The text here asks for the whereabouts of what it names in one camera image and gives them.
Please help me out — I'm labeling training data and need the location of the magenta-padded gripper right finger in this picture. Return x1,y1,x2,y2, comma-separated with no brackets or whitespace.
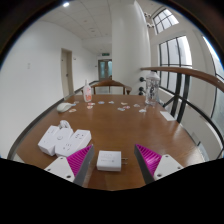
134,144,184,185

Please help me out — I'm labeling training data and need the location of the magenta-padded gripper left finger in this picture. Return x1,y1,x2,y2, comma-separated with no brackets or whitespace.
44,144,95,187

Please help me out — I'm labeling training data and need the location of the white charger block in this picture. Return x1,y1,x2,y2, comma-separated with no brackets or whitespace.
96,150,129,172

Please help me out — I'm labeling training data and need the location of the white power strip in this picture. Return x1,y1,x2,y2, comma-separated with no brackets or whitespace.
54,129,93,158
37,124,74,157

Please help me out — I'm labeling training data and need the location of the white paper card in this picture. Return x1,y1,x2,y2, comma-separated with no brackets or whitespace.
159,110,176,122

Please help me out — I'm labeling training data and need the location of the white spray bottle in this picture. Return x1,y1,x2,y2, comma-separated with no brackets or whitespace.
83,79,93,103

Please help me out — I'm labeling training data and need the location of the beige side door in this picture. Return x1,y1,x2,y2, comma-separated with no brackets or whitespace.
60,48,74,98

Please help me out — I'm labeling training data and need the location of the wood-topped black railing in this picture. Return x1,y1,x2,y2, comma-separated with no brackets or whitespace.
139,65,224,159

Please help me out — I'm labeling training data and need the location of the brown wooden armchair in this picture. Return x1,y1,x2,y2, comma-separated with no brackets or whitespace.
89,79,133,96

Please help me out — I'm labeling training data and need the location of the glazed double door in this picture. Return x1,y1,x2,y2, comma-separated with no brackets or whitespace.
97,59,113,82

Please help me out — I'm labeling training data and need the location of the wide bright window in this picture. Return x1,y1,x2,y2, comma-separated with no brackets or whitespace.
203,36,224,134

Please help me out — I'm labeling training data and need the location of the tall gridded window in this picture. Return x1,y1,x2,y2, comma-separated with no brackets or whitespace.
158,35,193,98

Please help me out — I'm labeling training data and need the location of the small slanted window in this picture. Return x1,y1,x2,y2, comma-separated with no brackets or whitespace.
152,8,180,35

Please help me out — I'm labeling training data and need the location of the white power cable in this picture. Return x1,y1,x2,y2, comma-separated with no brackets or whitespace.
58,119,72,131

